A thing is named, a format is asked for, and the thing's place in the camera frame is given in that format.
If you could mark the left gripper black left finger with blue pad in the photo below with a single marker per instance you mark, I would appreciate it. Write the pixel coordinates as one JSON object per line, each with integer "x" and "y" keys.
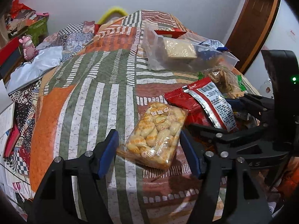
{"x": 69, "y": 193}

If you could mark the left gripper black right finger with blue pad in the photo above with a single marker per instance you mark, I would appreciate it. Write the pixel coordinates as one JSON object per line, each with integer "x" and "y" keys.
{"x": 244, "y": 201}

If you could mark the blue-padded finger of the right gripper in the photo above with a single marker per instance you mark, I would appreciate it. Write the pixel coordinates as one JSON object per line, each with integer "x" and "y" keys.
{"x": 236, "y": 104}

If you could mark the cracker bag green zip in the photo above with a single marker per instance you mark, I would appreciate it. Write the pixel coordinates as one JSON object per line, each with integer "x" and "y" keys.
{"x": 225, "y": 80}

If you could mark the toast bread clear pack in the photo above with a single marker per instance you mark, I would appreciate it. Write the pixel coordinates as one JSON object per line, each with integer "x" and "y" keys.
{"x": 177, "y": 49}

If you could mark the peanut-shaped cookie pack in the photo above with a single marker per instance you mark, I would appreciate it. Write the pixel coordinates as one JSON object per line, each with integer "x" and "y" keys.
{"x": 154, "y": 140}

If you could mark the red snack bag white label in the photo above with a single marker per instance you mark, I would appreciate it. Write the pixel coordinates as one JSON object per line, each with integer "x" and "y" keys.
{"x": 205, "y": 105}

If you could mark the blue white snack bag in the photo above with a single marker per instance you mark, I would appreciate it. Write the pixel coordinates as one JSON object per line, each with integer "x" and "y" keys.
{"x": 210, "y": 48}

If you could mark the red book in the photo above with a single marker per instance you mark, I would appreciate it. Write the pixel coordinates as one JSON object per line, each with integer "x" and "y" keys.
{"x": 12, "y": 139}

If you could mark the clear plastic storage bin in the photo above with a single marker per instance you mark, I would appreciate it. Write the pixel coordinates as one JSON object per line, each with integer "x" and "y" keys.
{"x": 154, "y": 46}

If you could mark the orange-red chinese snack bag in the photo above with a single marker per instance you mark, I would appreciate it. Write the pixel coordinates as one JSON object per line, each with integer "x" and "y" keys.
{"x": 170, "y": 32}

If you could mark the brown wooden door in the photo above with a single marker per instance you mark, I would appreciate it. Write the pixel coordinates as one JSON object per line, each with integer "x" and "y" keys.
{"x": 251, "y": 30}

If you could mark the open white notebook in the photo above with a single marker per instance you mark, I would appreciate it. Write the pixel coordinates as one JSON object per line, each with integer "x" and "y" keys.
{"x": 7, "y": 107}

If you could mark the striped patchwork bed quilt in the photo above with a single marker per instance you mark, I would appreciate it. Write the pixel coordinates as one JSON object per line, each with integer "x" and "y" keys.
{"x": 105, "y": 86}

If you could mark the pink plush toy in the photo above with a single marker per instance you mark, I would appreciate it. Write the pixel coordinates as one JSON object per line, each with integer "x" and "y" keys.
{"x": 29, "y": 50}

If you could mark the red shoe box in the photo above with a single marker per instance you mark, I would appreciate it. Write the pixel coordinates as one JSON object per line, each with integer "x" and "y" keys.
{"x": 10, "y": 53}

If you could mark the yellow foam arch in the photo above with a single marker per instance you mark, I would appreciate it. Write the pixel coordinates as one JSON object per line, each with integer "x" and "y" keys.
{"x": 113, "y": 11}

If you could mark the checkered patchwork blanket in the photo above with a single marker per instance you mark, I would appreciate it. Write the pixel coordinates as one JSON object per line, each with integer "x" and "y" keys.
{"x": 72, "y": 38}

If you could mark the green storage box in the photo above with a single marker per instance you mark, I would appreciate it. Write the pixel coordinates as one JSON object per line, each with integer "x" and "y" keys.
{"x": 37, "y": 30}

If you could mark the red plastic bag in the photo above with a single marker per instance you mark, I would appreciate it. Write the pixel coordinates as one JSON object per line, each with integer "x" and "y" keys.
{"x": 19, "y": 10}

